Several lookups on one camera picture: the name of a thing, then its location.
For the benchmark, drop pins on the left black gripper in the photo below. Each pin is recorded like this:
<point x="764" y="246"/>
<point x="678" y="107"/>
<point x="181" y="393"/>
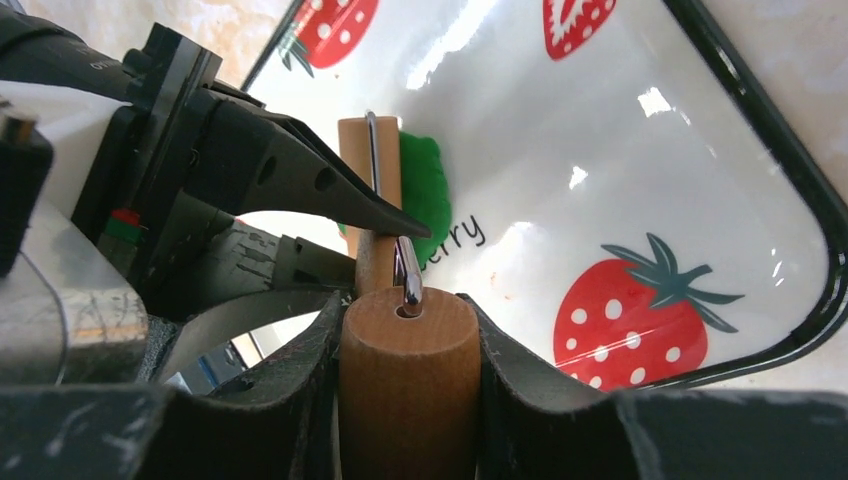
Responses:
<point x="242" y="260"/>

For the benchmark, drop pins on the wooden rolling pin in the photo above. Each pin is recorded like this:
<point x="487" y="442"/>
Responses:
<point x="409" y="382"/>

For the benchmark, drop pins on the white strawberry tray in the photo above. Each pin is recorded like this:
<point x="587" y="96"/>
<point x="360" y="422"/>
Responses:
<point x="627" y="202"/>

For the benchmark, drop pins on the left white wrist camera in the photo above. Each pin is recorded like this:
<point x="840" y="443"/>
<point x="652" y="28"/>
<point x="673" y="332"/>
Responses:
<point x="67" y="315"/>

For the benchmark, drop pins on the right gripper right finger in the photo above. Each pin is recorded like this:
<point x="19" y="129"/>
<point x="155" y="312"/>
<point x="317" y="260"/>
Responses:
<point x="539" y="423"/>

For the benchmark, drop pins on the green dough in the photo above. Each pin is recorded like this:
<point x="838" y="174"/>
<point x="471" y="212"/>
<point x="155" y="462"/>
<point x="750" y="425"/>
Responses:
<point x="416" y="182"/>

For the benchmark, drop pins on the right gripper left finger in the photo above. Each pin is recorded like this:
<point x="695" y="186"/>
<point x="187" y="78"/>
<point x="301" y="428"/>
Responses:
<point x="273" y="421"/>

